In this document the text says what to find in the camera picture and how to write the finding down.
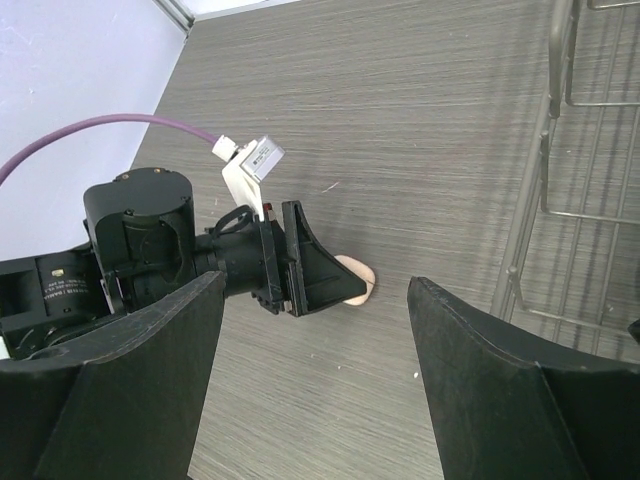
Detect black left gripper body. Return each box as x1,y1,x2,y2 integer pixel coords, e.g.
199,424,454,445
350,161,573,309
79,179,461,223
257,200,305,317

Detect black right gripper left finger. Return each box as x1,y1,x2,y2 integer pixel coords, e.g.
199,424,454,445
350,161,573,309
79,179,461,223
1,272,225,479

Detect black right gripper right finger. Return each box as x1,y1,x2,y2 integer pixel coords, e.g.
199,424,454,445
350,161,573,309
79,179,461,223
407,277,639,479

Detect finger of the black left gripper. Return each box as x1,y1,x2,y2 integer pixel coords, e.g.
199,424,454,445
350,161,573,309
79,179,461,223
297,206,363,315

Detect beige earbud charging case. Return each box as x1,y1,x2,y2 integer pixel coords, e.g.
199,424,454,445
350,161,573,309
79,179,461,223
335,255,377,307

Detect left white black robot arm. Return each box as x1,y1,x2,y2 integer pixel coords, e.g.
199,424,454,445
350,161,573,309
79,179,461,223
1,168,375,360

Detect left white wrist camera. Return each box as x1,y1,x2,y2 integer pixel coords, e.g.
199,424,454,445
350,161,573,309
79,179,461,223
212,136,285,221

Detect grey wire dish rack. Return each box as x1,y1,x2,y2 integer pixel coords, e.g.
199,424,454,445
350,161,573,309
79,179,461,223
490,1,639,363

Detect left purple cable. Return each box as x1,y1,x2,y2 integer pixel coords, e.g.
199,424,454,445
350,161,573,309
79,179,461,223
0,112,219,189

